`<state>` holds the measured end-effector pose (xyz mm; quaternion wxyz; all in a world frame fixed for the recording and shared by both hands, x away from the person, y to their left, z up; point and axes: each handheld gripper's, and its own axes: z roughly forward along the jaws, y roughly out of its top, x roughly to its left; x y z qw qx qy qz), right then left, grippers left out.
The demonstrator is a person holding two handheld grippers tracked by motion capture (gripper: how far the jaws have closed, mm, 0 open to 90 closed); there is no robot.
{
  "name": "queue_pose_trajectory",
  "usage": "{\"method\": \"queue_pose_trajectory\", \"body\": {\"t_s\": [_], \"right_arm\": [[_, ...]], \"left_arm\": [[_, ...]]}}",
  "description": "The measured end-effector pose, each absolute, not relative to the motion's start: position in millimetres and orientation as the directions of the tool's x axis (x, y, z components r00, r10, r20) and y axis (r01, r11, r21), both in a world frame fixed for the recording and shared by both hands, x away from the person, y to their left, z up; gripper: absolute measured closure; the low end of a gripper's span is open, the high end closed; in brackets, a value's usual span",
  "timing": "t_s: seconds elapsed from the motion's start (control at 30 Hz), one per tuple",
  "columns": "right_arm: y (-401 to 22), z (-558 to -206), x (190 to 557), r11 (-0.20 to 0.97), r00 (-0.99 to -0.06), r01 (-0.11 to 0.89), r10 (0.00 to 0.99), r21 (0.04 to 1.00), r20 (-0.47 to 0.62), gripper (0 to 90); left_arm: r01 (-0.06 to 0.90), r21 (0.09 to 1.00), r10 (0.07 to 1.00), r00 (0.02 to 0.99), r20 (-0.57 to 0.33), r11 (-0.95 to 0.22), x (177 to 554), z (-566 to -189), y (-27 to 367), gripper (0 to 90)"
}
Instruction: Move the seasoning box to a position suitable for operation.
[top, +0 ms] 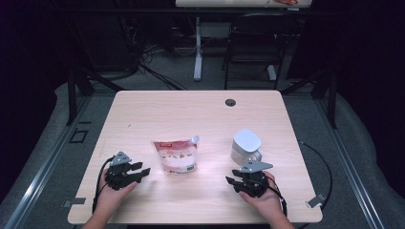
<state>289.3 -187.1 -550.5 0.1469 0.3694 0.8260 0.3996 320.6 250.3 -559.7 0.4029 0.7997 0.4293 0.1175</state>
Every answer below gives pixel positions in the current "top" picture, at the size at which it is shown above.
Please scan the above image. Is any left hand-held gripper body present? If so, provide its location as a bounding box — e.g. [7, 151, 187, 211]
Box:
[104, 151, 142, 192]

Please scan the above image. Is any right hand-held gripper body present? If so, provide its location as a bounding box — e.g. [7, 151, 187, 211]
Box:
[235, 160, 274, 198]

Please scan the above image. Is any white lidded container with handle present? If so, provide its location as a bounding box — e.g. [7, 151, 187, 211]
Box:
[230, 128, 264, 167]

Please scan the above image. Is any white and pink spouted pouch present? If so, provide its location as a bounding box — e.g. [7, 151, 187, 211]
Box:
[152, 135, 201, 176]

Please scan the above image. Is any person's left hand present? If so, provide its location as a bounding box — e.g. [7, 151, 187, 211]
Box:
[95, 177, 139, 212]

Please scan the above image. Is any person's right hand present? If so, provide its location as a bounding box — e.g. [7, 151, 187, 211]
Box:
[239, 171, 287, 220]

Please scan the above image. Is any grey tape piece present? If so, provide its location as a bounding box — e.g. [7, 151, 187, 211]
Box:
[62, 197, 87, 208]

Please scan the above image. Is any black metal stand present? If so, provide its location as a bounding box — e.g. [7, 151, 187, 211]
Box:
[280, 68, 338, 130]
[65, 68, 125, 127]

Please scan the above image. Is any white desk leg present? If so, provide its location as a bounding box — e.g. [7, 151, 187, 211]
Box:
[193, 16, 204, 82]

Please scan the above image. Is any black folding chair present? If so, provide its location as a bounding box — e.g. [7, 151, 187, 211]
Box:
[223, 12, 302, 91]

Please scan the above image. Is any pale background desk top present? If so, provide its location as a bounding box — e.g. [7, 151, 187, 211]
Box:
[175, 0, 313, 9]

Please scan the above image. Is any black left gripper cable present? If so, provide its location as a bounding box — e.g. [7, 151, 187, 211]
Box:
[91, 156, 115, 215]

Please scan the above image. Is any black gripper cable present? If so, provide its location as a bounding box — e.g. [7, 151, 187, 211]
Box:
[266, 176, 288, 218]
[91, 156, 115, 215]

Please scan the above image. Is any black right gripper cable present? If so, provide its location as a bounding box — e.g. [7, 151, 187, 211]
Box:
[266, 176, 288, 218]

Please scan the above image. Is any black floor outlet frame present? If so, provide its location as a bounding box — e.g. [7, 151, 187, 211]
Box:
[69, 128, 89, 144]

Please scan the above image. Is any grey cable clip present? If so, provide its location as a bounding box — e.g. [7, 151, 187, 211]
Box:
[306, 192, 328, 209]

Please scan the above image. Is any thin black table-edge cable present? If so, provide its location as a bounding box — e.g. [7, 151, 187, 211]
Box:
[297, 140, 333, 211]

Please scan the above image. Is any bundle of floor cables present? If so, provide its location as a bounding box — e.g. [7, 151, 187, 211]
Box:
[117, 15, 189, 92]

